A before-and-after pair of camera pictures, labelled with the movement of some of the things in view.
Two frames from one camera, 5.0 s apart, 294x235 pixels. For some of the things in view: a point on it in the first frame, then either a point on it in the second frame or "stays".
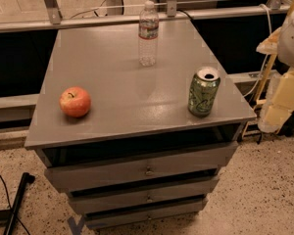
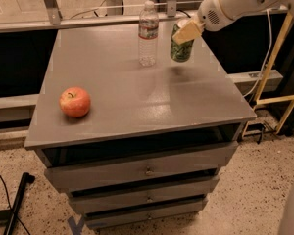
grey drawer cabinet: x=135 y=146 stays
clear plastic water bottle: x=148 y=34 stays
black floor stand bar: x=10 y=215 stays
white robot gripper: x=292 y=38 -> x=210 y=13
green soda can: x=204 y=88 -> x=180 y=53
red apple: x=74 y=101 stays
